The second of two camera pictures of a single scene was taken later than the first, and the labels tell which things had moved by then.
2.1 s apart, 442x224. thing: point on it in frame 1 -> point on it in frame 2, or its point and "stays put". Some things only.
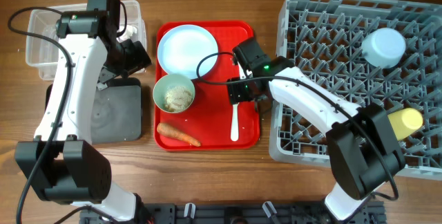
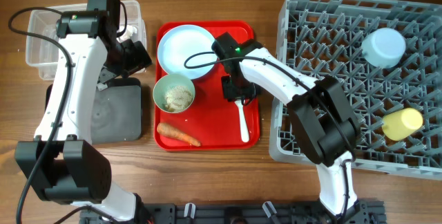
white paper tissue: [128, 34] stays put
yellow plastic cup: [405, 122] stays put
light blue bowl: [383, 48] stays put
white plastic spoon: [235, 126] -> [245, 134]
